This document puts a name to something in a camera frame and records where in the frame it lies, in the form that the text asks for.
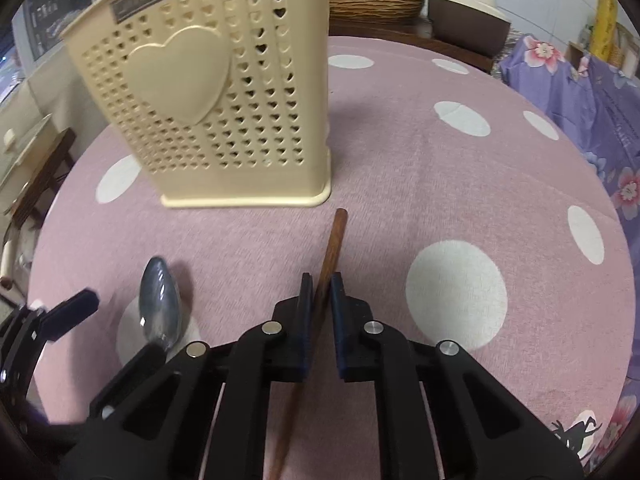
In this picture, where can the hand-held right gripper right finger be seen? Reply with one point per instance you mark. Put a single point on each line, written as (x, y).
(345, 330)

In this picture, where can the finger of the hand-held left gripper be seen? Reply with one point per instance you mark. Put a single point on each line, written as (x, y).
(70, 310)

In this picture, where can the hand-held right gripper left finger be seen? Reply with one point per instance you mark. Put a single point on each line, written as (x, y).
(301, 330)

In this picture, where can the brown wooden chopstick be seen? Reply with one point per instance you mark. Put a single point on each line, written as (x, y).
(332, 250)

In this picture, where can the silver metal spoon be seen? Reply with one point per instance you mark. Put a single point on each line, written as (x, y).
(160, 300)

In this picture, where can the beige plastic utensil holder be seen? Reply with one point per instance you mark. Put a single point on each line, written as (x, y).
(175, 75)

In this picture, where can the dark wooden stool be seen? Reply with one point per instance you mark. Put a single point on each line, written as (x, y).
(45, 175)

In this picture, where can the pink polka dot tablecloth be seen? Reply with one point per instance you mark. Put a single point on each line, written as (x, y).
(400, 185)

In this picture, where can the woven pattern sink basin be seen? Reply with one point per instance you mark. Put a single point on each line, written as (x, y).
(375, 0)

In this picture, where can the purple floral cloth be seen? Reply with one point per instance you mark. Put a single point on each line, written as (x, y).
(575, 90)

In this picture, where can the brown and cream rice cooker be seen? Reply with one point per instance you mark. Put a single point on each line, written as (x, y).
(465, 15)

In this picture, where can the light wooden box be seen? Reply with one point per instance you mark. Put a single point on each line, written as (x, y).
(577, 52)

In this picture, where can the yellow wrap roll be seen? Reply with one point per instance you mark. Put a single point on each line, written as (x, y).
(602, 25)

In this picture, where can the window with white frame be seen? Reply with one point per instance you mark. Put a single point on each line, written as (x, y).
(50, 15)

